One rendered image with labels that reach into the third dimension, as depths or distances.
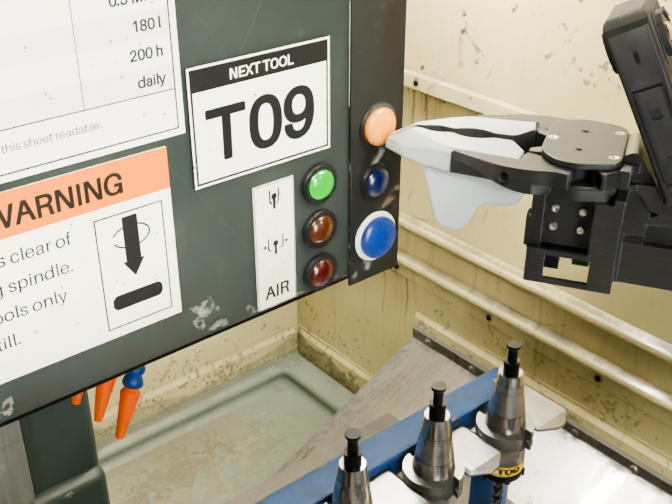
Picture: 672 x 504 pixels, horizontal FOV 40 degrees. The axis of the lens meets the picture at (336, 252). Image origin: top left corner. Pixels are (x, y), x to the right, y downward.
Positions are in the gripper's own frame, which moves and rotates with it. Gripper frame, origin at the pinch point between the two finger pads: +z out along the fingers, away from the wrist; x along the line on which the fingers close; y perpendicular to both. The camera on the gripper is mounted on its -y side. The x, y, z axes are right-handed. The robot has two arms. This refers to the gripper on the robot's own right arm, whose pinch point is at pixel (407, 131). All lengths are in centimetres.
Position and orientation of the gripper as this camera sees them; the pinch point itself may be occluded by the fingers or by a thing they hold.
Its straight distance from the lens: 59.0
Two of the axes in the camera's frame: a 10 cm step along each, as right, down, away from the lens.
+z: -9.4, -1.7, 3.0
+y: 0.0, 8.8, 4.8
